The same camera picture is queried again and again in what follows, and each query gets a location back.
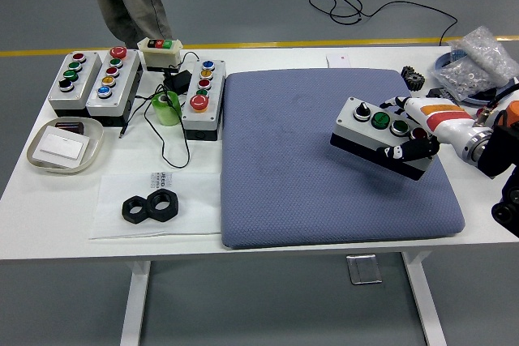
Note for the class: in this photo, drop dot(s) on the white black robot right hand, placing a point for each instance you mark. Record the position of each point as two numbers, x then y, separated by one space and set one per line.
438 119

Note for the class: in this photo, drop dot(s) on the grey four-button control box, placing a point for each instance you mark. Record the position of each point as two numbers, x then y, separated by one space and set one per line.
348 131

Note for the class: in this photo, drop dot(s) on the grey five-button box short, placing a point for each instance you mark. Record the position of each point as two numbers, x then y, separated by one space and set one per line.
215 90

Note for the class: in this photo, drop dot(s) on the grey five-button box long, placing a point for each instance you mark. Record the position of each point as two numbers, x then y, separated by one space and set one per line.
121 82

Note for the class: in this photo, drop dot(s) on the black module green terminals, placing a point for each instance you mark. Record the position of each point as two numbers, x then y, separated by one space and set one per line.
437 92

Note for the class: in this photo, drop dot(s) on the black metal gear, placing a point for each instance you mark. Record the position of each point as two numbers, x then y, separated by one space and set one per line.
413 78

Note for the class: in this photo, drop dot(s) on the clear bag of washers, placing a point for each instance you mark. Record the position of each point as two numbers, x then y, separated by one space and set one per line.
462 76

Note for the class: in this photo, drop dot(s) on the blue round plate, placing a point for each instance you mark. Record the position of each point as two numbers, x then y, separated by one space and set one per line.
440 63

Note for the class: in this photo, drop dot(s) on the bubble wrap bag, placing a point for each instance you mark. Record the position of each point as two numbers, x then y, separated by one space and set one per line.
486 54

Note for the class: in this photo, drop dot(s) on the white card red mark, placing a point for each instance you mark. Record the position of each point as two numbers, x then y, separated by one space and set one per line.
337 61

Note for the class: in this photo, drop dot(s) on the blue-grey padded mat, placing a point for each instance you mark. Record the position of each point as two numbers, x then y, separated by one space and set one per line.
284 139

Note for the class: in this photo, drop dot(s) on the metal floor plate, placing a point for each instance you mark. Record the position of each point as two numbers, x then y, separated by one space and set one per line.
363 269

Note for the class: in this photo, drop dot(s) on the white table leg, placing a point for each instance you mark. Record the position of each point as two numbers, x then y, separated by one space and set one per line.
135 305
425 305

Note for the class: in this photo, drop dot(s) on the black power adapter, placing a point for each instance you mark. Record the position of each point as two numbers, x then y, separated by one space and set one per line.
177 82

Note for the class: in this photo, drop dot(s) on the green tape roll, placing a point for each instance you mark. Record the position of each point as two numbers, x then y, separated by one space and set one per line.
166 115

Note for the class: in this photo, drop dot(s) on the large black hex nut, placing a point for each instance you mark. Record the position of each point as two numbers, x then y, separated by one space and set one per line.
172 206

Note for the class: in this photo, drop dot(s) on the small black hex nut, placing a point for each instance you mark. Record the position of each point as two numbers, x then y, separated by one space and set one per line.
127 210

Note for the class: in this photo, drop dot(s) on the white oval tray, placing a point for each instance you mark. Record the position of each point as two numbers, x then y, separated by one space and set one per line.
94 143

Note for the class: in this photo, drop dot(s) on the grey control box black knob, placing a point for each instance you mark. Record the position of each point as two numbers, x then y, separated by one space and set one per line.
77 90

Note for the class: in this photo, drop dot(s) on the dark brown small block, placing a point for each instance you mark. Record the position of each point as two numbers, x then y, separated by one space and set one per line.
69 126

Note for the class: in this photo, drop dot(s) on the cream three-button switch box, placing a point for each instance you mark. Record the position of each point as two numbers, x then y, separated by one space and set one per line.
160 56

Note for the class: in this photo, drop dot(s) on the white wall switch plate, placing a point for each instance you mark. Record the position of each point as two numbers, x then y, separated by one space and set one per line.
61 147

